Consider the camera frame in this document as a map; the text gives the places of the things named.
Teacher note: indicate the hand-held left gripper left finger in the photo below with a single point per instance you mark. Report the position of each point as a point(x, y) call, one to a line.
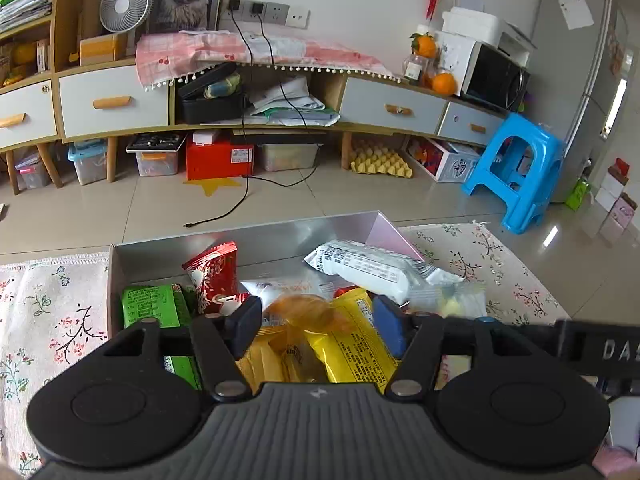
point(247, 325)

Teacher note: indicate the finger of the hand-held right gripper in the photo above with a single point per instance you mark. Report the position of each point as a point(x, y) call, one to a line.
point(542, 340)

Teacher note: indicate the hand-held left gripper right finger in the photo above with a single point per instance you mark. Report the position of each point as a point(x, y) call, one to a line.
point(390, 325)

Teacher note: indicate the plain yellow snack packet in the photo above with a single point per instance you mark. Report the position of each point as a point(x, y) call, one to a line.
point(265, 355)

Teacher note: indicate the large yellow printed packet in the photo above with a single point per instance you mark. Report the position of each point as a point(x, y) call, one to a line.
point(350, 350)

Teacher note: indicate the white snack packet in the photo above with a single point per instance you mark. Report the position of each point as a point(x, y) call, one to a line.
point(370, 270)

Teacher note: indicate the clear brown bun packet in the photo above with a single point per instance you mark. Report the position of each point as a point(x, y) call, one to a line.
point(305, 312)

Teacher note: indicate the clear yellow candy packet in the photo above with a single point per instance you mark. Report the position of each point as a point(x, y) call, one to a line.
point(462, 302)

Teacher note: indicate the silver cardboard box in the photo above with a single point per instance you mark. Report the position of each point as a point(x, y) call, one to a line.
point(280, 240)

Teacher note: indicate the clear pale cake packet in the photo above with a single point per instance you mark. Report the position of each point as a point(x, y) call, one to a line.
point(260, 290)

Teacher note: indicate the green snack packet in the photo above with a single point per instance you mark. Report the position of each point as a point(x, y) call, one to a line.
point(150, 302)

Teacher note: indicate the white pink carton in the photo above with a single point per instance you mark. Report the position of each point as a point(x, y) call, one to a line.
point(622, 220)

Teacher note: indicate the green bag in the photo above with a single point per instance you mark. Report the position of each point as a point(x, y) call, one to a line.
point(577, 195)

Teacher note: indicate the yellow egg trays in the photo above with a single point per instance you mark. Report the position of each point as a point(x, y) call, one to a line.
point(382, 162)

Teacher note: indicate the red storage box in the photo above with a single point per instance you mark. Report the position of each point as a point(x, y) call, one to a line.
point(215, 162)

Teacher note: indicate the wide clear storage bin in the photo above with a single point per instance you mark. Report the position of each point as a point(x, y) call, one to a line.
point(287, 157)

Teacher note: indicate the white carton red top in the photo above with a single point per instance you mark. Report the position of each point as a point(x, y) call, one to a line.
point(615, 180)

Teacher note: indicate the white toy box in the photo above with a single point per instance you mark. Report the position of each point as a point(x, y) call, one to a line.
point(455, 162)

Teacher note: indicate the small white box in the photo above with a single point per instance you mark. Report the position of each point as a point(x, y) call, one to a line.
point(206, 136)

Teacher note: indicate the floral tablecloth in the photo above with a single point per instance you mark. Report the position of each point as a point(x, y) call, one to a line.
point(50, 310)

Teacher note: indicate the black tool tray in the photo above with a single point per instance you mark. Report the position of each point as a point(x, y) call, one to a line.
point(155, 142)

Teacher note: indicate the blue plastic stool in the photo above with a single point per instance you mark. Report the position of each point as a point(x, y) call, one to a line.
point(520, 135)

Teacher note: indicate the wooden tv cabinet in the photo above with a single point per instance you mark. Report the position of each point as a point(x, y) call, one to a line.
point(320, 127)

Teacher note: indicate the open black case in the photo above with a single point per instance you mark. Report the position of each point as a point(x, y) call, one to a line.
point(212, 110)

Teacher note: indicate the pile of loose papers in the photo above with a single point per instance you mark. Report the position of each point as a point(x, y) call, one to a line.
point(295, 102)

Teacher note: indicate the blue lid storage bin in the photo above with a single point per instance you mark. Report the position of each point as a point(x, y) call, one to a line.
point(87, 162)

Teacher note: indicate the silver refrigerator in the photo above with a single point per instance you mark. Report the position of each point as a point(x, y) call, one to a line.
point(575, 100)

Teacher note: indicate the orange fruit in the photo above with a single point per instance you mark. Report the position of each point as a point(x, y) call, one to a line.
point(25, 54)
point(444, 84)
point(426, 46)

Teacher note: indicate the glass jar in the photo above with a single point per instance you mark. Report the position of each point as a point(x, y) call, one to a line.
point(415, 69)

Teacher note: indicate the small clear storage bin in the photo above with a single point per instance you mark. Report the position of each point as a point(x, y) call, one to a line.
point(32, 172)

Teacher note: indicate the black microwave oven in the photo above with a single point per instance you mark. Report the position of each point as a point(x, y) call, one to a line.
point(495, 80)

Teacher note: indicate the pink checked cloth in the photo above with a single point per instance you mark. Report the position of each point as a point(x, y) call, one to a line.
point(300, 52)

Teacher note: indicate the white flat box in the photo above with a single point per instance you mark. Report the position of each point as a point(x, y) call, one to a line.
point(520, 39)

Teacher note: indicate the yellow cardboard box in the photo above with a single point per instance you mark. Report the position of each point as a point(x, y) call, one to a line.
point(102, 51)

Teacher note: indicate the white foam box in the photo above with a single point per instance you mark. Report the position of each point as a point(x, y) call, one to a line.
point(472, 25)

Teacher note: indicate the white paper note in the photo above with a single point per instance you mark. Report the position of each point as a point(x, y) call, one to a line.
point(575, 7)

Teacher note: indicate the orange printed carton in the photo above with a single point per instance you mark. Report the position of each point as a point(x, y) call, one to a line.
point(42, 55)

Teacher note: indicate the white desk fan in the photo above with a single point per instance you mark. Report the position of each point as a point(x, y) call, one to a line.
point(125, 5)

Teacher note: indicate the stack of shelf papers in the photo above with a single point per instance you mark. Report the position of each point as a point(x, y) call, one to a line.
point(25, 10)

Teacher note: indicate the wall socket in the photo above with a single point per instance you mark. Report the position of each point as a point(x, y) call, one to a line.
point(239, 15)
point(299, 17)
point(277, 14)
point(262, 17)

